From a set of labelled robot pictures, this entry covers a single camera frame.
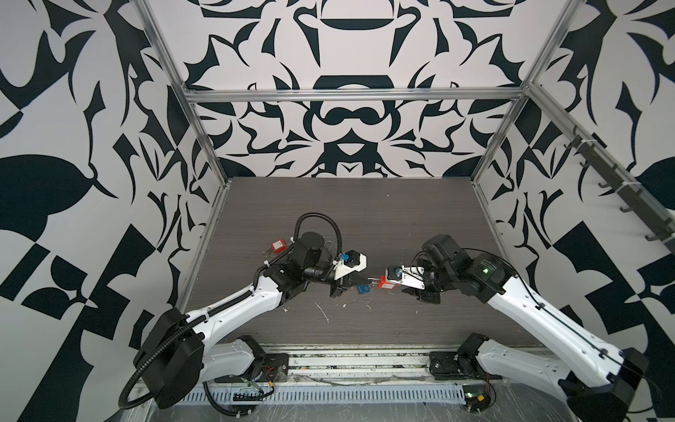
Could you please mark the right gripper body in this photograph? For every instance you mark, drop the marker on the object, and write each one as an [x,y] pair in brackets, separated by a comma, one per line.
[431,285]

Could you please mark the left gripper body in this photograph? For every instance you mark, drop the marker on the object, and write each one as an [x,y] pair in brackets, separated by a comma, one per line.
[337,287]

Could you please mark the blue padlock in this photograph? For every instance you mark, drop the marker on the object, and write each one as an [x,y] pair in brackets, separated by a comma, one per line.
[363,289]

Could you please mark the red padlock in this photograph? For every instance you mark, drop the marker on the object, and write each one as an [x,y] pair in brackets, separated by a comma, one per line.
[383,283]
[277,246]

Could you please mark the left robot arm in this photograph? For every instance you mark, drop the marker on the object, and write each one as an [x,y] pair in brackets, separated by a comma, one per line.
[177,354]

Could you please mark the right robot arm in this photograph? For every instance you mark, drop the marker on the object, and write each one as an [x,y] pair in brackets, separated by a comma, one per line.
[595,379]

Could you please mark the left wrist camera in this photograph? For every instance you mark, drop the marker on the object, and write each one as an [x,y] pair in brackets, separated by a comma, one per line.
[349,262]

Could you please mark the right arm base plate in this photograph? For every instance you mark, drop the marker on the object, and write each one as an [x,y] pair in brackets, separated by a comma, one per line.
[448,366]

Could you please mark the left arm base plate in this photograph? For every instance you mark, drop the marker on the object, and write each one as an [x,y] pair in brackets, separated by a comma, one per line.
[270,368]

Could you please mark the white cable duct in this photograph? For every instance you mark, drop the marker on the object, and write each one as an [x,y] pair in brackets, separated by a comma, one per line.
[358,394]

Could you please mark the wall hook rack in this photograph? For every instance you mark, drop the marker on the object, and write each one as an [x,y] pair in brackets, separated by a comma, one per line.
[617,179]

